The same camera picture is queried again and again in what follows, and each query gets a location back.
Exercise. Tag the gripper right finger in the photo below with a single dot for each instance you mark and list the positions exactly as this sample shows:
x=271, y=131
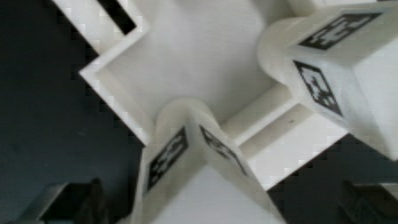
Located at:
x=369, y=203

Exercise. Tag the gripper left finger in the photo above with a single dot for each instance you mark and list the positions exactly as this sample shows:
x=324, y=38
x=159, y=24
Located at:
x=70, y=204

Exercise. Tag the white chair leg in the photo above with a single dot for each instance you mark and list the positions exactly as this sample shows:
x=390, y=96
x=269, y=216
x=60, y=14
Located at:
x=328, y=53
x=198, y=188

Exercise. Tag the white chair seat piece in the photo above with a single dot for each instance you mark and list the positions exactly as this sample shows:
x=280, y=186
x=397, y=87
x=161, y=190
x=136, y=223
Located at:
x=175, y=47

